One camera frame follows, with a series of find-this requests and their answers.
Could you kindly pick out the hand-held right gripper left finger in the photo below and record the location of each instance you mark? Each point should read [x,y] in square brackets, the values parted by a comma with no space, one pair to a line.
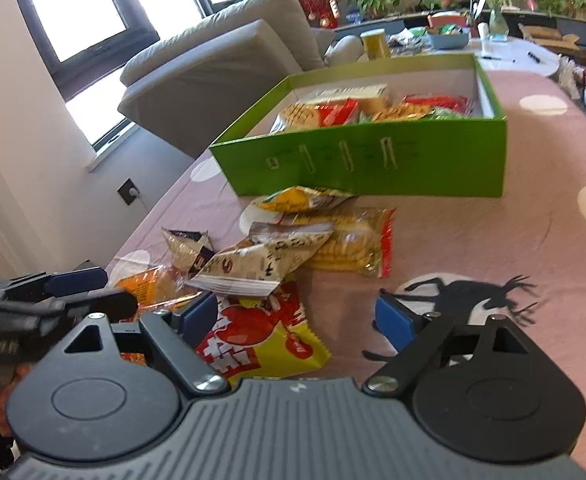
[200,317]

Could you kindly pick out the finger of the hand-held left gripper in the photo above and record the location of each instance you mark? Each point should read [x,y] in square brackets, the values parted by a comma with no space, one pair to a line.
[103,305]
[75,282]

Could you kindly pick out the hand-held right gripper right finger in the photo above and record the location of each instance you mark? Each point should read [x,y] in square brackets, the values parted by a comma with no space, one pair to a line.
[393,322]

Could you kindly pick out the orange snack packet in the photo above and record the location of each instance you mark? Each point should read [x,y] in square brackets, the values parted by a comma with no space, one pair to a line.
[148,285]

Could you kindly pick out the red yellow snack bag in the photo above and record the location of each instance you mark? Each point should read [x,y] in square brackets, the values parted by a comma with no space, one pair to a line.
[258,345]

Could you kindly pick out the small beige black packet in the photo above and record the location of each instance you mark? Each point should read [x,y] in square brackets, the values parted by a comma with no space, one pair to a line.
[185,252]

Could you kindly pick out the beige snack bag black print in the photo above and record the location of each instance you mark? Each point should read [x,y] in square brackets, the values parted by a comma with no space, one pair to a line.
[253,265]

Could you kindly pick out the clear cookie packet red ends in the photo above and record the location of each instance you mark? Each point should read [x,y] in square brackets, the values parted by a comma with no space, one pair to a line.
[353,247]

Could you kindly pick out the green cardboard box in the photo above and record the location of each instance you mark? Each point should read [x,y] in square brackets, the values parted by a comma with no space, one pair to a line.
[423,165]

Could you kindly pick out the green snack bag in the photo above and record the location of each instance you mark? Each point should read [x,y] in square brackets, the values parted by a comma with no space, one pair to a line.
[408,112]

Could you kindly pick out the red rectangular snack packet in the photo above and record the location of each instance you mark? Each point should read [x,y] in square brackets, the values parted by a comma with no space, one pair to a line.
[340,112]

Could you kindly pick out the yellow cracker packet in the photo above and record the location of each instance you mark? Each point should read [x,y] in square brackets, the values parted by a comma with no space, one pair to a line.
[298,116]

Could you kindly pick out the large red snack bag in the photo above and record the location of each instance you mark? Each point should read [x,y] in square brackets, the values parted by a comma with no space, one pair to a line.
[433,101]

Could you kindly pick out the white snack packet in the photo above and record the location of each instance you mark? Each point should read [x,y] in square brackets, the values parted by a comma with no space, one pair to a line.
[343,92]

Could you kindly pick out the pink polka dot tablecloth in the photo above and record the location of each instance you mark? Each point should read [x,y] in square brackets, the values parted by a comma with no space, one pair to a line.
[523,240]

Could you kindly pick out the beige recliner sofa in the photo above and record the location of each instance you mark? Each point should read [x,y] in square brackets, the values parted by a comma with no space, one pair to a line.
[213,75]

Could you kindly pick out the dark framed window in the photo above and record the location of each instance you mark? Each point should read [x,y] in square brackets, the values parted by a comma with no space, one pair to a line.
[143,35]

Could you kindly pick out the yellow canister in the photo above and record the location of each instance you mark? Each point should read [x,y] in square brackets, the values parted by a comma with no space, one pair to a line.
[375,45]

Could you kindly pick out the black pen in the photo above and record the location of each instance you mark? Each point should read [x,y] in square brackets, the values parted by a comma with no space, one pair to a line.
[498,58]

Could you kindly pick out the blue basket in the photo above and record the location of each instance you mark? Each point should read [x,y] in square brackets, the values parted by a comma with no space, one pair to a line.
[448,40]

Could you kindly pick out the white oval coffee table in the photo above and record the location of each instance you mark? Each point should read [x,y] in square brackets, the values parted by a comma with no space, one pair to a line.
[513,60]

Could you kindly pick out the clear plastic bag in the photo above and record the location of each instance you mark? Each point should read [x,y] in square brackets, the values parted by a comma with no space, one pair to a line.
[568,77]

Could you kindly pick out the black marker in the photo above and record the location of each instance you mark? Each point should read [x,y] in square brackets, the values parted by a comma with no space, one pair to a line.
[535,57]

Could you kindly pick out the red tissue box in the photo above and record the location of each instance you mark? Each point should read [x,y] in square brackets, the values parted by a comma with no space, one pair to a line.
[445,21]

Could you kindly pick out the white cup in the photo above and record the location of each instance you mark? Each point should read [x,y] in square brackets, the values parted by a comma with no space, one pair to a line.
[484,30]

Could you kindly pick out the glass vase with plant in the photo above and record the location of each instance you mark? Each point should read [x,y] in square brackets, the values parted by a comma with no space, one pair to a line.
[498,27]

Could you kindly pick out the open cardboard box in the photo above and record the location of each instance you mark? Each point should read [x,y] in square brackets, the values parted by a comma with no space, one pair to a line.
[548,37]

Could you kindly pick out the grey television cabinet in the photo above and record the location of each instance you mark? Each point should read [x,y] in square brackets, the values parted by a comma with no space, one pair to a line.
[573,22]

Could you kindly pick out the dark wall socket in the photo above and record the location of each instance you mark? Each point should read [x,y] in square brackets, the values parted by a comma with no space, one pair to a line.
[129,191]

